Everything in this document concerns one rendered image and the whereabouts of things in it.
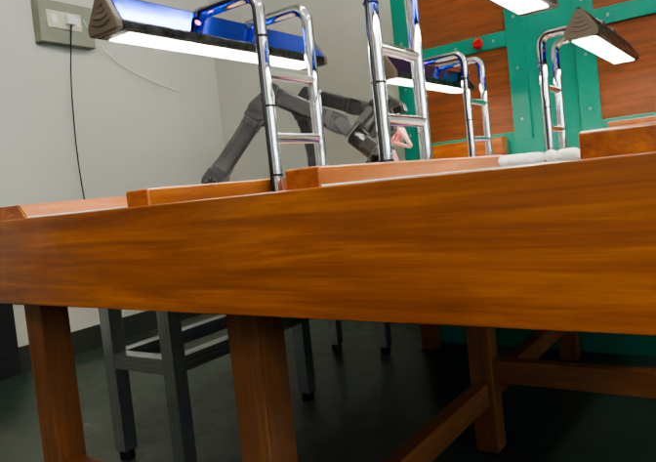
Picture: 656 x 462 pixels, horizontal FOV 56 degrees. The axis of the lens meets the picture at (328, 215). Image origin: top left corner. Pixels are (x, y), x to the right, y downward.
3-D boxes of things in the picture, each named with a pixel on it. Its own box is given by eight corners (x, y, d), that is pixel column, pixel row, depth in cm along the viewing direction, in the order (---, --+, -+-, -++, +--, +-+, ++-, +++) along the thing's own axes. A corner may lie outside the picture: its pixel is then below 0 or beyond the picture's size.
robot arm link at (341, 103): (374, 102, 230) (307, 85, 245) (362, 100, 223) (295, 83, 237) (366, 134, 233) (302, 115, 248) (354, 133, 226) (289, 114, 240)
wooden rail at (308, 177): (292, 256, 78) (283, 169, 78) (598, 180, 225) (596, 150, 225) (327, 255, 75) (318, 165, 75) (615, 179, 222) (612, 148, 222)
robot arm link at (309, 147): (333, 179, 241) (312, 100, 243) (324, 180, 236) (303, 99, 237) (320, 183, 245) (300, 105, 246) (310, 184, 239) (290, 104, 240)
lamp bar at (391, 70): (372, 81, 187) (370, 57, 186) (456, 94, 237) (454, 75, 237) (395, 76, 182) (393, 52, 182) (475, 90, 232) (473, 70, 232)
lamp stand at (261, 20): (208, 231, 125) (182, 8, 123) (271, 220, 141) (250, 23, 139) (279, 226, 114) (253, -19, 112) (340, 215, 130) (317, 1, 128)
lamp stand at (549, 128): (545, 185, 180) (531, 31, 178) (563, 181, 197) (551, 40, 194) (615, 179, 169) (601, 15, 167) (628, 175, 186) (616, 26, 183)
